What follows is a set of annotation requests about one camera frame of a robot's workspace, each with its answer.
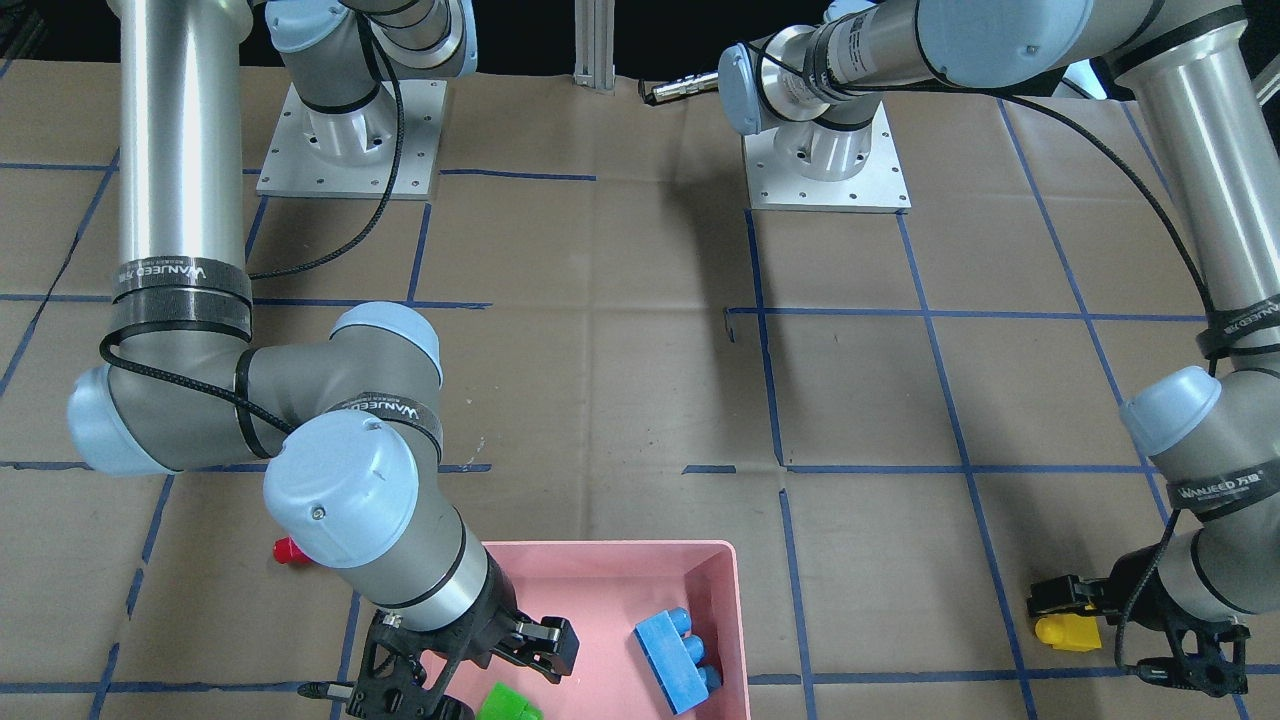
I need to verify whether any green toy block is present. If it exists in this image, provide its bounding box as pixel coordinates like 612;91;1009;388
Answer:
475;682;545;720

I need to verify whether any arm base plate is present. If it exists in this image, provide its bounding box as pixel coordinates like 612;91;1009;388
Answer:
742;94;913;214
257;79;448;200

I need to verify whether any red toy block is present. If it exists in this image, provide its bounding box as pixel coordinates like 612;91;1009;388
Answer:
271;536;314;568

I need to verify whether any silver cable connector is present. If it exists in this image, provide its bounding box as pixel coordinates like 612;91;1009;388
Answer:
637;70;719;108

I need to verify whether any aluminium frame post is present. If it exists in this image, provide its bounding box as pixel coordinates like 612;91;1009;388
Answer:
572;0;616;95

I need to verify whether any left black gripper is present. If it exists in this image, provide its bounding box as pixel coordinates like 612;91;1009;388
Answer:
1027;548;1251;698

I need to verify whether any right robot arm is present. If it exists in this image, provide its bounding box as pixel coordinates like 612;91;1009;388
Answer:
67;1;580;719

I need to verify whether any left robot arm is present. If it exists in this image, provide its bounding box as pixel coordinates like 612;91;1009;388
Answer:
713;1;1277;705

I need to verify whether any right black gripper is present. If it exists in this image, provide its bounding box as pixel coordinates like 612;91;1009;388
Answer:
346;570;581;719

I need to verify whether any blue toy block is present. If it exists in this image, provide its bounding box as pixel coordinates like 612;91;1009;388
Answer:
634;607;723;715

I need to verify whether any yellow toy block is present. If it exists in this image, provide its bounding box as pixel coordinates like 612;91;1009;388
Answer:
1033;614;1103;653

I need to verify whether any pink plastic box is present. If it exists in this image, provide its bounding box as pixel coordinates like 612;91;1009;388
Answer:
447;539;751;719

